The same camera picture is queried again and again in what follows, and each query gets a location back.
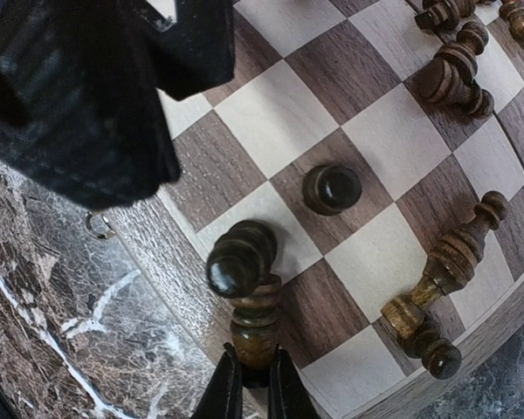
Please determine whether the wooden chess board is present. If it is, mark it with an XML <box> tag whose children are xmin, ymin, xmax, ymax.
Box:
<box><xmin>113</xmin><ymin>1</ymin><xmax>524</xmax><ymax>418</ymax></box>

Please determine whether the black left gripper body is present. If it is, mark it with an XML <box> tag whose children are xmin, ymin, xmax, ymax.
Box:
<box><xmin>0</xmin><ymin>1</ymin><xmax>236</xmax><ymax>208</ymax></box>

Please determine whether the metal board latch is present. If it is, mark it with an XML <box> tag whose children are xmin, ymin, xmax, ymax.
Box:
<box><xmin>84</xmin><ymin>210</ymin><xmax>116</xmax><ymax>240</ymax></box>

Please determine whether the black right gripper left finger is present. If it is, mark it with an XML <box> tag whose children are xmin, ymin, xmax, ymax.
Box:
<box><xmin>191</xmin><ymin>342</ymin><xmax>243</xmax><ymax>419</ymax></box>

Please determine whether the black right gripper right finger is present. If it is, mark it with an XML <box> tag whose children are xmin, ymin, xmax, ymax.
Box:
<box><xmin>268</xmin><ymin>346</ymin><xmax>319</xmax><ymax>419</ymax></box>

